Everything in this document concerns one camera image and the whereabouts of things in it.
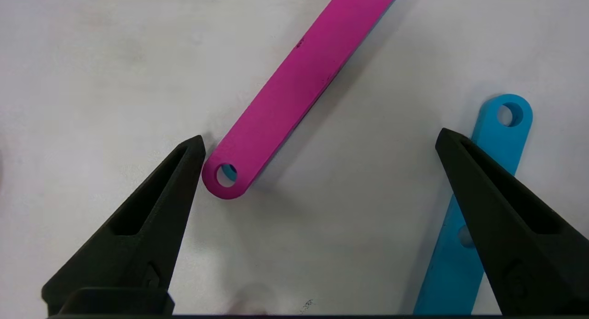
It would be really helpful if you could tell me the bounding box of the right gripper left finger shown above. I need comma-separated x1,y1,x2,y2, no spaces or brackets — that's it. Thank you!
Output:
41,134,207,316

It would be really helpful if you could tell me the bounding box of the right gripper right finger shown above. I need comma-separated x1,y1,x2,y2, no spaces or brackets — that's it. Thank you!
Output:
435,128,589,316

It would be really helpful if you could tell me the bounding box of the long pink plastic bar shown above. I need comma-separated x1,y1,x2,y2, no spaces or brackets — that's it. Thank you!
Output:
202,0,402,200

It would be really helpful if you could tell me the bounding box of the medium blue plastic bar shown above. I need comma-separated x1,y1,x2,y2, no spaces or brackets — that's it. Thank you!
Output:
413,94,533,316

